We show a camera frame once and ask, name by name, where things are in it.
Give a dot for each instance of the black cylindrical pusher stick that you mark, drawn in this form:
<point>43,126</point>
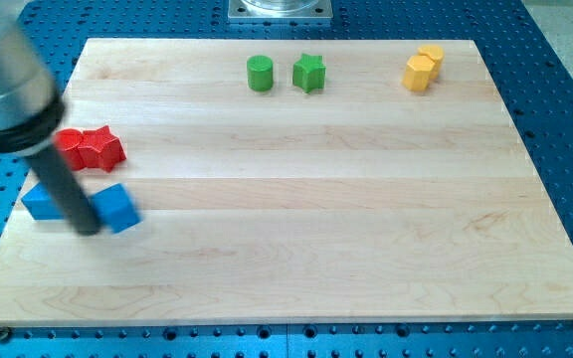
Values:
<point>53,172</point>

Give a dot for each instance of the blue cube block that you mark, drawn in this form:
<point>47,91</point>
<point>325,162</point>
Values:
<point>116,208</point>

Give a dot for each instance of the wooden board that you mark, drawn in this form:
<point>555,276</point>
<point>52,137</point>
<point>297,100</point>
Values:
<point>359,202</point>

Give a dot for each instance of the blue block left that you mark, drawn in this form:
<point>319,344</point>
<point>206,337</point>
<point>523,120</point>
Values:
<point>39,204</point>

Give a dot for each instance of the red star block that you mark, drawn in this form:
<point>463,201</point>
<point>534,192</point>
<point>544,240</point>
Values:
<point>100,148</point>

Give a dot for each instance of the red cylinder block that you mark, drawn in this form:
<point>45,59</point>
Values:
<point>67,142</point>

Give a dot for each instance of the green cylinder block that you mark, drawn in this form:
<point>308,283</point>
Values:
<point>260,72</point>

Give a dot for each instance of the green star block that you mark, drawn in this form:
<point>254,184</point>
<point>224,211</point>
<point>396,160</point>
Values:
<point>308,73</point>

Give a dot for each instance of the yellow hexagon block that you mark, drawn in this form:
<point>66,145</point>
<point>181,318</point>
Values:
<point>417,73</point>

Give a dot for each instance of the yellow heart block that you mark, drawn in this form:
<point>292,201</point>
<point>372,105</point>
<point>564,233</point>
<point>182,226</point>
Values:
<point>436,54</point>

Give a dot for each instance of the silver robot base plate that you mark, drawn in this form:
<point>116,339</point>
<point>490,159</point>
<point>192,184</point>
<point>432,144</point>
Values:
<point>273,10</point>

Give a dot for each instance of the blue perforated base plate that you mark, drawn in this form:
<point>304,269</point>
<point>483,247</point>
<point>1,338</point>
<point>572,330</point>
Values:
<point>531,78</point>

